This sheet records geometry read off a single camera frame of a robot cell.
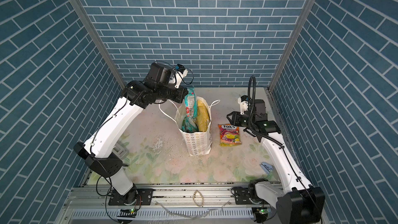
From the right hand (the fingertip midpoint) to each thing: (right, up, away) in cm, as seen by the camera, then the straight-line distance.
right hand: (229, 114), depth 78 cm
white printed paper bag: (-16, -14, -3) cm, 21 cm away
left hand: (-20, +11, -9) cm, 24 cm away
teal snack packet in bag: (-21, -6, +5) cm, 22 cm away
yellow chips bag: (-13, -1, -1) cm, 13 cm away
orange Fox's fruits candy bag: (+2, -14, +14) cm, 19 cm away
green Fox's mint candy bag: (-19, +5, -8) cm, 21 cm away
